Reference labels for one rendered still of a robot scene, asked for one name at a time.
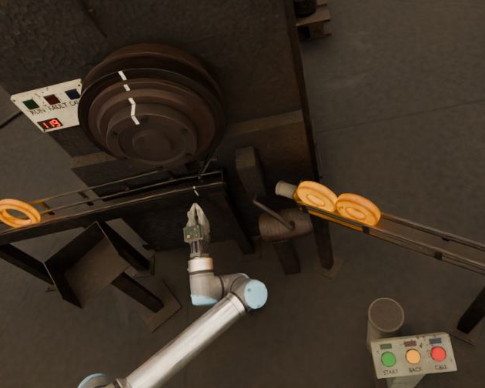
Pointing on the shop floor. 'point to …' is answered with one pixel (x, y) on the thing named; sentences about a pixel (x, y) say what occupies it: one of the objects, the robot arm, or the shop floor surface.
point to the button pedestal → (409, 376)
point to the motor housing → (288, 252)
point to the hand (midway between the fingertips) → (195, 206)
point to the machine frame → (155, 239)
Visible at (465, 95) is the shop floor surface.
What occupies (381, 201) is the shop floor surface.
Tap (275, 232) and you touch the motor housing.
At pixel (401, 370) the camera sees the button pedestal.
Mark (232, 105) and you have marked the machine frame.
